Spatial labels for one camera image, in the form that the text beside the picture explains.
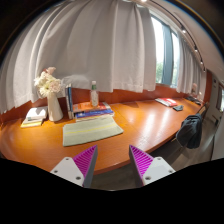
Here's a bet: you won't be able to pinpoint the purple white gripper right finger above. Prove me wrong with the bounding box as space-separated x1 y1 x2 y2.
129 145 175 187

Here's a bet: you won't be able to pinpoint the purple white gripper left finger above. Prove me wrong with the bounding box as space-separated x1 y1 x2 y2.
51 145 98 188

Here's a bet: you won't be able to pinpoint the light green folded towel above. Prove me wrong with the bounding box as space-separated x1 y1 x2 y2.
63 116 123 147

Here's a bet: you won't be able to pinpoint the white ceramic vase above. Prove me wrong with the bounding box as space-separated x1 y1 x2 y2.
47 93 63 122

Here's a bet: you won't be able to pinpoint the blue book in stack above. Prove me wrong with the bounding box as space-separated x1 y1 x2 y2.
75 109 114 121

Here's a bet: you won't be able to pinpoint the orange book on stack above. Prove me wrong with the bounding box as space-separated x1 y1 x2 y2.
73 102 112 113

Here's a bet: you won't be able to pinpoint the yellow book under white book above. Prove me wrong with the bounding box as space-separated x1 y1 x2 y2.
21 119 43 128

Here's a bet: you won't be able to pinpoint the small dark wallet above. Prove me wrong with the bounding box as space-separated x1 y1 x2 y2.
173 105 184 111

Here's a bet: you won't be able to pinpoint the red white book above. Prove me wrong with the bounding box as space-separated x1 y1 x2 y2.
156 98 177 107

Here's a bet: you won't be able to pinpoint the upright blue white book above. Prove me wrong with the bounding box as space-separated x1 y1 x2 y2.
65 84 74 119

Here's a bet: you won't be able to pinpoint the clear plastic water bottle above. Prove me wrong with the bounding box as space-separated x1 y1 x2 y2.
90 81 99 107

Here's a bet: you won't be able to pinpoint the dark items at desk end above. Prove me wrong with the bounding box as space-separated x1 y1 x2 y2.
185 96 201 105

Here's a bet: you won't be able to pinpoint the white pink flower bouquet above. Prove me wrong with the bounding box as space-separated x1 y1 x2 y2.
34 67 61 98

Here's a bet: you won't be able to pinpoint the right white curtain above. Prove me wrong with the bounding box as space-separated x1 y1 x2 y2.
176 33 202 97

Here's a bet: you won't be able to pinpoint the large white curtain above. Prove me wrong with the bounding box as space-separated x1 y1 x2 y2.
0 0 156 113

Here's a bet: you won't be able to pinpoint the window with grey frame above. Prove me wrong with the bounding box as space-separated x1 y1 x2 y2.
152 16 179 88

